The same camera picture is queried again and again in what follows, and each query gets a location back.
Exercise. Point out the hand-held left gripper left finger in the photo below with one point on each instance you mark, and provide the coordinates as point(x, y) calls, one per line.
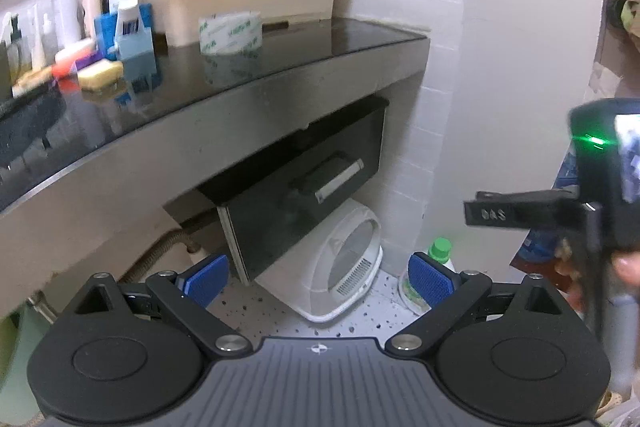
point(207, 279)

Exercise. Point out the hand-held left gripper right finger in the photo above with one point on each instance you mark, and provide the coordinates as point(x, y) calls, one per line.
point(431, 279)

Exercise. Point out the clear green-printed tape roll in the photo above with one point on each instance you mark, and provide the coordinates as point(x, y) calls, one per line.
point(230, 34)

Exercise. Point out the person's right hand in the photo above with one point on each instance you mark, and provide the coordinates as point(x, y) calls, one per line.
point(627, 272)

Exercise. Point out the green capped bottle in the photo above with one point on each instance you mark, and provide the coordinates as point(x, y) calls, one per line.
point(440, 252)

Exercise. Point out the white cat litter box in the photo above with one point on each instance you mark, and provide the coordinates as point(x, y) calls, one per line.
point(330, 272)

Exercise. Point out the blue printed bag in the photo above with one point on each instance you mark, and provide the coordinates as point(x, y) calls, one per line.
point(537, 247)

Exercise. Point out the green plastic basin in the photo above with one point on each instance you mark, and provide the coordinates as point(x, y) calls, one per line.
point(20, 357)

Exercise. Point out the yellow soap bar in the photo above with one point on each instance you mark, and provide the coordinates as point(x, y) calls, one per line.
point(100, 74)

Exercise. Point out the black sink basin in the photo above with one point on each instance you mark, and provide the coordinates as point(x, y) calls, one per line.
point(30, 127)

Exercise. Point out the light blue box with tube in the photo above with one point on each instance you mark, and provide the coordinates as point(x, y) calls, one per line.
point(135, 49)

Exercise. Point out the purple soap dish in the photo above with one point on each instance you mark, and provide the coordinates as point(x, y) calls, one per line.
point(90, 59)

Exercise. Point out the orange soap case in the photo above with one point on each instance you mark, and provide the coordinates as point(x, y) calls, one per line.
point(62, 69)

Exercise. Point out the white soap bar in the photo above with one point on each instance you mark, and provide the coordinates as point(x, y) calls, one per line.
point(72, 52)

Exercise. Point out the wooden soap dish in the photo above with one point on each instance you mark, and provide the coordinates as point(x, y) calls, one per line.
point(32, 77)

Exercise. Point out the white toothpaste tube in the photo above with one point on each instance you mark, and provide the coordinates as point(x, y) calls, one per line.
point(127, 17)

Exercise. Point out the white cosmetic tube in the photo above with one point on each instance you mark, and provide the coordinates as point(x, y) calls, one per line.
point(42, 42)

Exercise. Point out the white spray bottle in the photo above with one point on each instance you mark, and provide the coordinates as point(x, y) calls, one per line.
point(65, 7)

